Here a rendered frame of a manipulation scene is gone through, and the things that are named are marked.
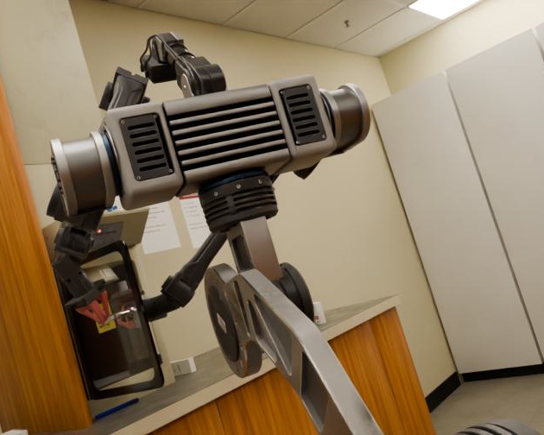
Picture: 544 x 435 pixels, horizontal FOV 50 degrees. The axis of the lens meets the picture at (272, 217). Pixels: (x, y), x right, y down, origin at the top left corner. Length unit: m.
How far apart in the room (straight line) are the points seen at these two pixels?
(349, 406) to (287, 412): 1.30
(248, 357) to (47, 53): 1.41
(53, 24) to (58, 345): 1.08
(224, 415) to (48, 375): 0.51
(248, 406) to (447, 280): 2.82
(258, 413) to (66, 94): 1.20
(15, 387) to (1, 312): 0.23
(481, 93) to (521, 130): 0.37
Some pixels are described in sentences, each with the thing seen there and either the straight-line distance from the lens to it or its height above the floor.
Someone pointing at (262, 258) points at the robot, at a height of 1.22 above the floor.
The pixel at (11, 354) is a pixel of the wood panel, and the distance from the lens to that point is 1.95.
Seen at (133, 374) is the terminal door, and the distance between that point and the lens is 1.63.
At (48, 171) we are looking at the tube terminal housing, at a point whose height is 1.69.
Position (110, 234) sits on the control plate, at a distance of 1.86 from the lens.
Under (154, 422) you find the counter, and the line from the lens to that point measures 1.57.
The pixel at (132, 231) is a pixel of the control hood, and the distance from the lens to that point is 1.92.
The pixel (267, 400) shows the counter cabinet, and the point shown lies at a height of 0.82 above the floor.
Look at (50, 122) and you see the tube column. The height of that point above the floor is 1.84.
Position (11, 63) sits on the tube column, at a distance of 2.01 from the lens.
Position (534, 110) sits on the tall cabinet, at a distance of 4.13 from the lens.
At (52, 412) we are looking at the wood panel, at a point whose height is 1.00.
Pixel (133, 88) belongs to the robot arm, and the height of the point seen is 1.69.
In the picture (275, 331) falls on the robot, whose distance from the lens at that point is 0.80.
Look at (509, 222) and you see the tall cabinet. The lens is 4.20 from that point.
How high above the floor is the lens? 1.19
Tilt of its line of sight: 5 degrees up
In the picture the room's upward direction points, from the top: 17 degrees counter-clockwise
